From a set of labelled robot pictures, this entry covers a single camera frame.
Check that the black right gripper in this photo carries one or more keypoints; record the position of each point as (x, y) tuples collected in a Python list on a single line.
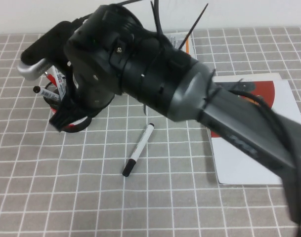
[(96, 54)]

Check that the black mesh pen holder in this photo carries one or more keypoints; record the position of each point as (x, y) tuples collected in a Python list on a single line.
[(77, 128)]

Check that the thin white booklet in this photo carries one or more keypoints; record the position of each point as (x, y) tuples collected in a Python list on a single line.
[(193, 48)]

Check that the white red robot brochure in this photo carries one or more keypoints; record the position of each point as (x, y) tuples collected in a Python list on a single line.
[(239, 168)]

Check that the red ballpoint pen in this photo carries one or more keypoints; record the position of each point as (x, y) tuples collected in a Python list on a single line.
[(51, 76)]

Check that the grey checked tablecloth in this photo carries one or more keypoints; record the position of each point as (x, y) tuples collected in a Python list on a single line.
[(91, 197)]

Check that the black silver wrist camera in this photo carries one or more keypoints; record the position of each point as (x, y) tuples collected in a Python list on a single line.
[(46, 42)]

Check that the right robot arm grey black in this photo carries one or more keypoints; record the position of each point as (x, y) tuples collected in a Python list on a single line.
[(239, 128)]

